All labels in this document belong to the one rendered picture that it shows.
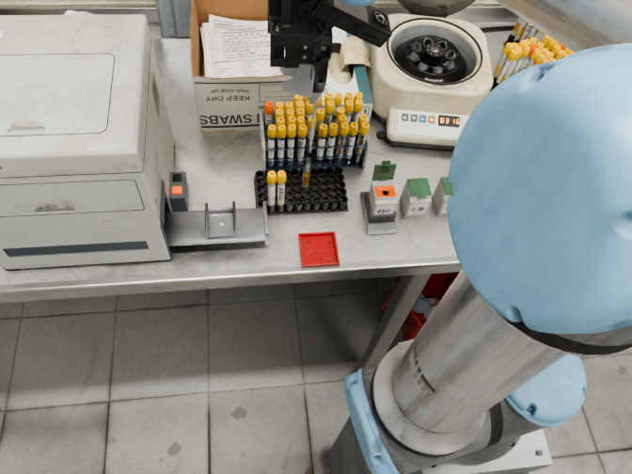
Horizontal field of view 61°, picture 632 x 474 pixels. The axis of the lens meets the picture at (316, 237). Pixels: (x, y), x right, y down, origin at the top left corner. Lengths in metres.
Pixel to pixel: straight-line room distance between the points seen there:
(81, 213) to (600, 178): 0.75
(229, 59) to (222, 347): 0.99
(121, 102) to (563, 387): 0.65
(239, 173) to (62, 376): 1.06
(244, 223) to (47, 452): 1.11
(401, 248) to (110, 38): 0.59
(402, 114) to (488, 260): 0.89
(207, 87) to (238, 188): 0.19
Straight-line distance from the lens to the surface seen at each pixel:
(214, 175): 1.07
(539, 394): 0.63
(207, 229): 0.92
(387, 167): 0.97
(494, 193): 0.26
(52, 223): 0.90
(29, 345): 1.98
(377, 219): 1.00
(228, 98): 1.08
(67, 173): 0.79
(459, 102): 1.15
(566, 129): 0.23
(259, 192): 1.02
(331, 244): 0.99
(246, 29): 1.27
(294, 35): 0.73
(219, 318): 1.87
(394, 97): 1.12
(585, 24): 0.45
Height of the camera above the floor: 1.73
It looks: 59 degrees down
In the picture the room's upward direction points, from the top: 9 degrees clockwise
